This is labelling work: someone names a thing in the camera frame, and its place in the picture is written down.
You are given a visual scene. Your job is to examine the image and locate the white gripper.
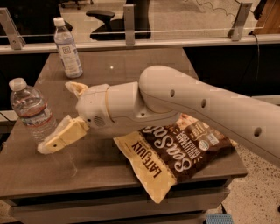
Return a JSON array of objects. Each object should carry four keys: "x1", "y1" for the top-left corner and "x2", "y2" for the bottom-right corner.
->
[{"x1": 38, "y1": 81, "x2": 113, "y2": 154}]

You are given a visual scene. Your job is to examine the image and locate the clear bottle red label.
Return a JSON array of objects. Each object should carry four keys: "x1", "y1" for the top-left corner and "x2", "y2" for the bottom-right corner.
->
[{"x1": 9, "y1": 78, "x2": 57, "y2": 144}]

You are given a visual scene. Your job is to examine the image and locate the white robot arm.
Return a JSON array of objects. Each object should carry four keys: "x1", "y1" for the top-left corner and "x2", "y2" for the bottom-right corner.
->
[{"x1": 38, "y1": 66, "x2": 280, "y2": 167}]

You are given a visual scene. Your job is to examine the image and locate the clear bottle white label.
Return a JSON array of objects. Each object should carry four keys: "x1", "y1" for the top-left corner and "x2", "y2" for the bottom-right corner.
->
[{"x1": 53, "y1": 17, "x2": 83, "y2": 79}]

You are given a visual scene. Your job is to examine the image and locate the glass partition with metal brackets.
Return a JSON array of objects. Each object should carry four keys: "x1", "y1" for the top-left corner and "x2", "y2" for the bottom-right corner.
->
[{"x1": 0, "y1": 4, "x2": 280, "y2": 55}]

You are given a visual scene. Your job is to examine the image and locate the brown tortilla chip bag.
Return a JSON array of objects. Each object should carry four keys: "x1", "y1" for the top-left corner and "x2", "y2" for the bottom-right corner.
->
[{"x1": 114, "y1": 114, "x2": 232, "y2": 203}]

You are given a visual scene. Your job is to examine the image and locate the blue basket under table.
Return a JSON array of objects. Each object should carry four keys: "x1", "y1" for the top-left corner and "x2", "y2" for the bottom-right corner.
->
[{"x1": 206, "y1": 213, "x2": 234, "y2": 224}]

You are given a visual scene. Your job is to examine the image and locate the black cable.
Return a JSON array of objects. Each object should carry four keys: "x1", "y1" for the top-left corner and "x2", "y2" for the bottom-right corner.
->
[{"x1": 248, "y1": 31, "x2": 261, "y2": 88}]

